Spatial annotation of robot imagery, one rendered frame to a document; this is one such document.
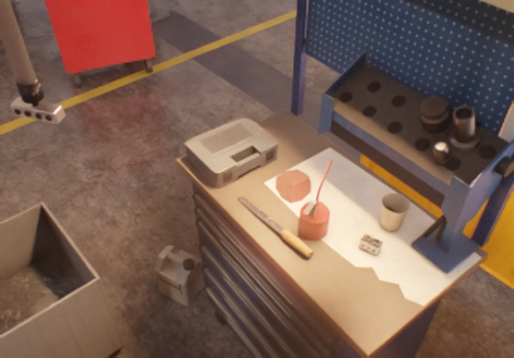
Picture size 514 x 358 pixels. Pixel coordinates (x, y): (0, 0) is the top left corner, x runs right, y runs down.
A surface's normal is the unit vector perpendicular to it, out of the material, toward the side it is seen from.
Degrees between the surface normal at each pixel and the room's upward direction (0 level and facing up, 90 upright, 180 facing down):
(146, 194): 0
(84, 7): 90
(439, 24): 90
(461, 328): 0
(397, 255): 0
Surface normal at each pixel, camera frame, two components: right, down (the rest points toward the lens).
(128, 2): 0.37, 0.62
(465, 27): -0.80, 0.40
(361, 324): 0.00, -0.75
